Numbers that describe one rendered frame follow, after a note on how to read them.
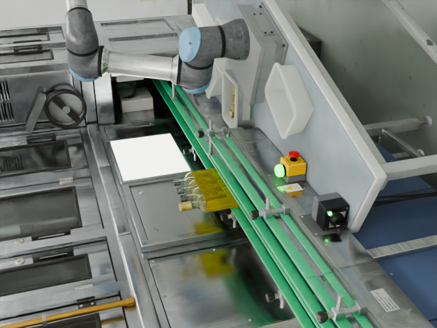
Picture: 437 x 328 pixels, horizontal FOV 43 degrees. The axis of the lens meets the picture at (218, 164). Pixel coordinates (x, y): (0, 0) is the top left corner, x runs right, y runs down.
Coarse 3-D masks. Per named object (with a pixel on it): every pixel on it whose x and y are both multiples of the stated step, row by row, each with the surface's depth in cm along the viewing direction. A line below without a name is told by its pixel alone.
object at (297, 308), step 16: (176, 112) 286; (192, 144) 254; (208, 160) 242; (240, 208) 210; (240, 224) 201; (256, 240) 192; (272, 272) 178; (288, 288) 171; (288, 304) 166; (304, 320) 160
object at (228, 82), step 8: (224, 72) 233; (224, 80) 237; (232, 80) 225; (224, 88) 238; (232, 88) 239; (224, 96) 240; (224, 104) 242; (224, 112) 244; (224, 120) 242; (232, 120) 240
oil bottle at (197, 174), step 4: (188, 172) 221; (192, 172) 220; (196, 172) 221; (200, 172) 221; (204, 172) 221; (208, 172) 221; (212, 172) 221; (216, 172) 221; (188, 176) 218; (192, 176) 218; (196, 176) 218; (200, 176) 218; (204, 176) 219; (208, 176) 219; (188, 180) 218; (188, 184) 218
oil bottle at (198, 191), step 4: (212, 184) 213; (216, 184) 213; (220, 184) 213; (224, 184) 213; (196, 188) 211; (200, 188) 211; (204, 188) 211; (208, 188) 211; (212, 188) 211; (216, 188) 211; (220, 188) 211; (224, 188) 211; (196, 192) 209; (200, 192) 208; (204, 192) 208; (208, 192) 209; (196, 196) 208
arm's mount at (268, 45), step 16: (240, 16) 201; (256, 16) 198; (256, 32) 192; (272, 32) 193; (256, 48) 190; (272, 48) 189; (240, 64) 209; (256, 64) 193; (272, 64) 194; (240, 80) 212; (256, 80) 197; (256, 96) 204
